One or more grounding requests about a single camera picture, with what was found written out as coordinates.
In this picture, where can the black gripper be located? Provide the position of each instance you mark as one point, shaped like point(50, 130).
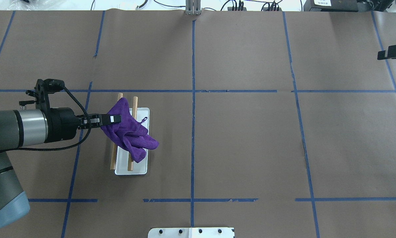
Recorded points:
point(63, 124)

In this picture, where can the purple microfiber towel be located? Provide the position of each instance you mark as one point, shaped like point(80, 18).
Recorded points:
point(129, 134)

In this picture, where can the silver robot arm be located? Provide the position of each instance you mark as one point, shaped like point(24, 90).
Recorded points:
point(22, 128)

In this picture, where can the upper wooden rack bar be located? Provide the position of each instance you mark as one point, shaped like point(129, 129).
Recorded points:
point(113, 156)

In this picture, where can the wooden rack bar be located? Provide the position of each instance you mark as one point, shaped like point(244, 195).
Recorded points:
point(134, 115)
point(113, 156)

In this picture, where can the white towel rack base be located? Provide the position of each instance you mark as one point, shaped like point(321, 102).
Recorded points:
point(121, 159)

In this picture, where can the lower wooden rack bar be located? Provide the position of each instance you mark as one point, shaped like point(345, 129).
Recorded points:
point(134, 115)

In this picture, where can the black computer box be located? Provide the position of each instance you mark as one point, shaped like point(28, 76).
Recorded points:
point(331, 6)

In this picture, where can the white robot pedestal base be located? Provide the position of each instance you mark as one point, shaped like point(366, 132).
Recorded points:
point(192, 232)

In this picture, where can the aluminium frame post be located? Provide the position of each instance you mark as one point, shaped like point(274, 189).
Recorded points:
point(193, 7)

